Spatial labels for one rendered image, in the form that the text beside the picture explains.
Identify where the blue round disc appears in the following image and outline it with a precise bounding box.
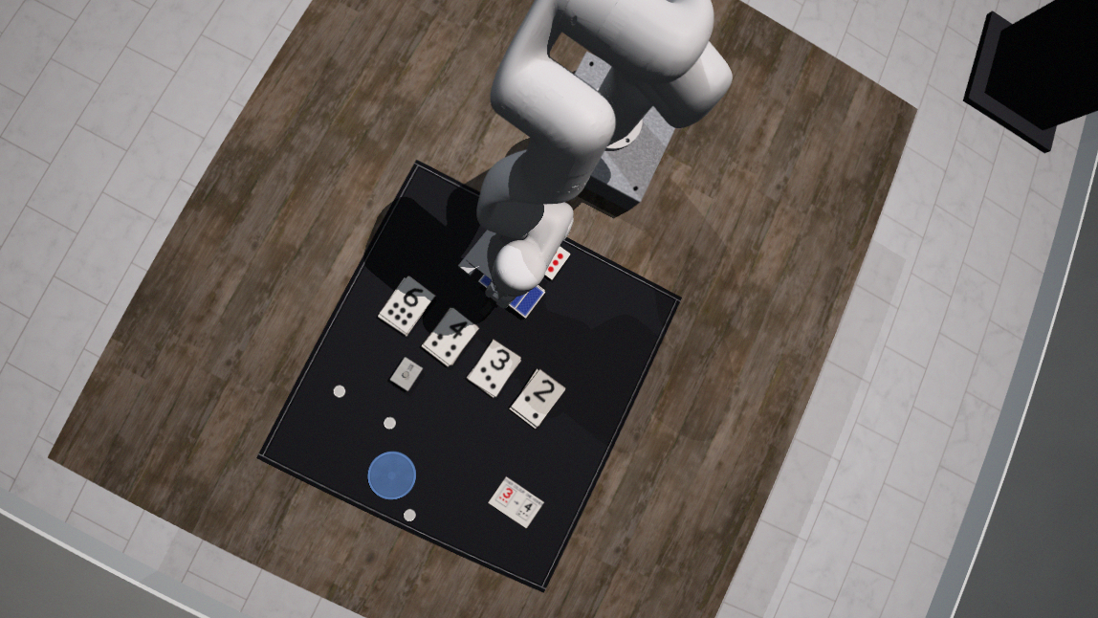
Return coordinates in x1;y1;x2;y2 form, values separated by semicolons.
367;452;416;499

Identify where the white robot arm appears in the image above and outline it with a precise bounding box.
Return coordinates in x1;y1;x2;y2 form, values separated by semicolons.
458;0;733;300

